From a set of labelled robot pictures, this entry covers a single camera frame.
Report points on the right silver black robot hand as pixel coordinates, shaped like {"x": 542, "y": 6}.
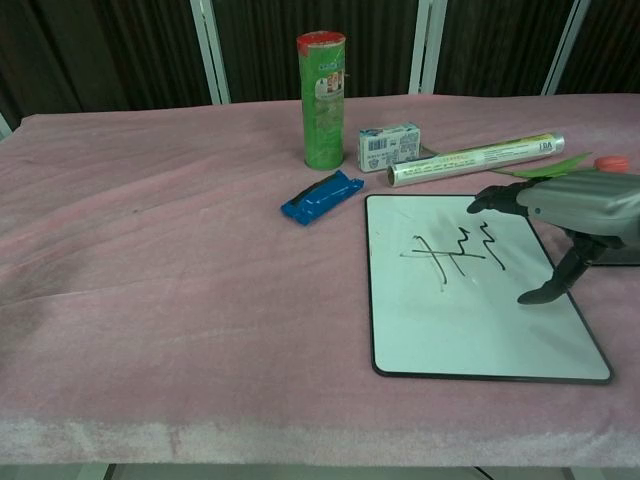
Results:
{"x": 575, "y": 200}

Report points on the black whiteboard eraser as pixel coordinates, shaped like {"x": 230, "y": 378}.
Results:
{"x": 620, "y": 257}

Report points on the artificial red tulip flower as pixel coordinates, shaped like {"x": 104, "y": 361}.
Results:
{"x": 550, "y": 167}

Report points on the silver foil roll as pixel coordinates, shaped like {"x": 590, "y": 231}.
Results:
{"x": 475, "y": 159}

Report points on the small white blue carton box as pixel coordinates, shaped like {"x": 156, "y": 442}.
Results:
{"x": 390, "y": 146}

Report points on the blue snack packet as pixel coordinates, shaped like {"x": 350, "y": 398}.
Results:
{"x": 322, "y": 197}

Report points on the green chip can red lid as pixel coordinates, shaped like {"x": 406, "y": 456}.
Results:
{"x": 324, "y": 105}

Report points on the pink table cloth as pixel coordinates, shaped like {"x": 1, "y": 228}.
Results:
{"x": 175, "y": 275}

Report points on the white partition frame post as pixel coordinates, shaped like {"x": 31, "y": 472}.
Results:
{"x": 4, "y": 127}
{"x": 212, "y": 50}
{"x": 427, "y": 45}
{"x": 565, "y": 45}

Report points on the white dry-erase board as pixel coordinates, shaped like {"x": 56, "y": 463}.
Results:
{"x": 465, "y": 310}

